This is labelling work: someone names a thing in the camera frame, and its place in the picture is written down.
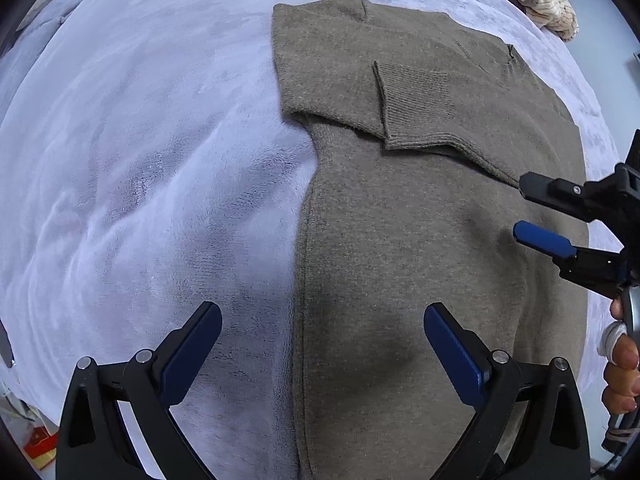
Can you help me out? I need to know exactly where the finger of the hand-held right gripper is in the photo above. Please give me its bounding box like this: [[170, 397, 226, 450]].
[[519, 172, 596, 222], [513, 220, 627, 299]]

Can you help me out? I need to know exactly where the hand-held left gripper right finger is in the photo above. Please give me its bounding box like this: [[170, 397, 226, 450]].
[[422, 302, 591, 480]]

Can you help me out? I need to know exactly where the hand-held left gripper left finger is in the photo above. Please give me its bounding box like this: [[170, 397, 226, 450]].
[[55, 301, 223, 480]]

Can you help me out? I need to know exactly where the olive brown knit sweater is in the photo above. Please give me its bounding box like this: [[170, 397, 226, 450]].
[[271, 0, 588, 480]]

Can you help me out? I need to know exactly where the person's right hand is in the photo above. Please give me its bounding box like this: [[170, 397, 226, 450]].
[[597, 297, 640, 416]]

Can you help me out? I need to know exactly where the red box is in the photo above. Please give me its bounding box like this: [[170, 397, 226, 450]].
[[22, 422, 58, 471]]

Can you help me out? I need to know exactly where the striped beige garment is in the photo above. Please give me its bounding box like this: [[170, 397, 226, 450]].
[[472, 0, 576, 42]]

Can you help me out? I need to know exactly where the lavender plush blanket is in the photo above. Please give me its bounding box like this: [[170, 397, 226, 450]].
[[0, 0, 616, 480]]

